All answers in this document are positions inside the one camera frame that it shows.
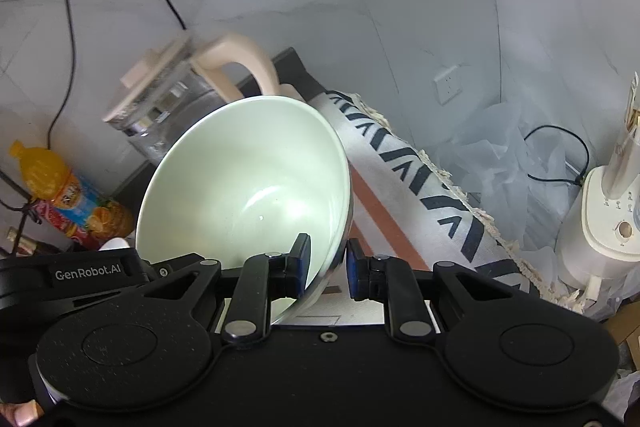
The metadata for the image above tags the orange juice bottle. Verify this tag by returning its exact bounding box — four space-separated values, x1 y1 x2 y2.
9 140 134 242

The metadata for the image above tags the pale green bowl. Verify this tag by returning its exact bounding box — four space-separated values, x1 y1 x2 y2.
136 95 352 323

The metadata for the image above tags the white chopstick holder appliance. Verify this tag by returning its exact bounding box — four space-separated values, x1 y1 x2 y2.
555 74 639 301

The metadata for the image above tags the glass electric kettle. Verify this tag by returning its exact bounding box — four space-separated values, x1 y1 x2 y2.
103 31 303 166

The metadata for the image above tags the patterned fringed table cloth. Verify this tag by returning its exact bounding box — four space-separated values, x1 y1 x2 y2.
310 91 585 313

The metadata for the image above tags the left black power cable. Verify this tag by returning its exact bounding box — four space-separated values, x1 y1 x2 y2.
30 0 77 151

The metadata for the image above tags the upper red soda can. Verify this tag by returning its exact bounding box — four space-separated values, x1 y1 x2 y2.
32 199 101 251

